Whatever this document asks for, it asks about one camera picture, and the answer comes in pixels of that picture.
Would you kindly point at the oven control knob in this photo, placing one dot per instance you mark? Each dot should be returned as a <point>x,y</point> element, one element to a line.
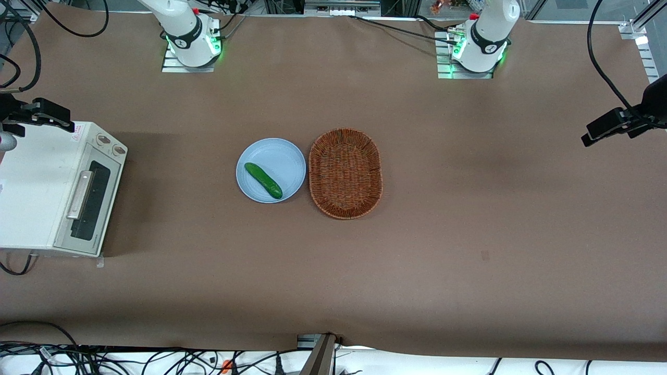
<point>120,150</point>
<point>103,139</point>

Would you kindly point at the clear tape piece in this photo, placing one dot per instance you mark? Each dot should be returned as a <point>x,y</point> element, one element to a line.
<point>100,261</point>

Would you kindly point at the aluminium frame profile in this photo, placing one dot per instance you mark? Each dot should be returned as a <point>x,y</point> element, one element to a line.
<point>651,13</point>

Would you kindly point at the brown table cover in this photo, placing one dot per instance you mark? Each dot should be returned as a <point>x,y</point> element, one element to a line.
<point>469,234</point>

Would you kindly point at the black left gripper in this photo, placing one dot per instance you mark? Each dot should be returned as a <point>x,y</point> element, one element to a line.
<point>639,120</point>

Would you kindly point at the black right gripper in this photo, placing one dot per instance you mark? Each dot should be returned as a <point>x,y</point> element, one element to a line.
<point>11,111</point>

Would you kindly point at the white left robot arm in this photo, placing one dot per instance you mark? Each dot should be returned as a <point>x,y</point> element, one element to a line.
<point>490,31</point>

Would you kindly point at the slotted aluminium plate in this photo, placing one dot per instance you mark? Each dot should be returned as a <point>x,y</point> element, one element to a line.
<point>649,62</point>

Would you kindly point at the grey metal box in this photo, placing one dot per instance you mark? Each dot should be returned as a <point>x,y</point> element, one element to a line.
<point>341,8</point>

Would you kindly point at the brown wicker basket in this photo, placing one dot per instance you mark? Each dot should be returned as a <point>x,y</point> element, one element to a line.
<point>344,174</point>

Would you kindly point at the red white oven sticker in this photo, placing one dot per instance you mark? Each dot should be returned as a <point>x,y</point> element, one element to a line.
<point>78,133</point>

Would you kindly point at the aluminium post bracket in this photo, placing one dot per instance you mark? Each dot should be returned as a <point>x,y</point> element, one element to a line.
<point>305,341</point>

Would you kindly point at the light blue plate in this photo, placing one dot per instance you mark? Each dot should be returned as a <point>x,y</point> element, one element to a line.
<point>284,161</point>

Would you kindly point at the white toaster oven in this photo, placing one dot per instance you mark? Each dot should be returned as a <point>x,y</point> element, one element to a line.
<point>36,182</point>

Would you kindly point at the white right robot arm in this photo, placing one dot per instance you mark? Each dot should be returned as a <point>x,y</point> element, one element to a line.
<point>182,26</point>

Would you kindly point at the green cucumber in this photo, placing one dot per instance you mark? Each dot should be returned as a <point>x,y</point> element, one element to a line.
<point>263,180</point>

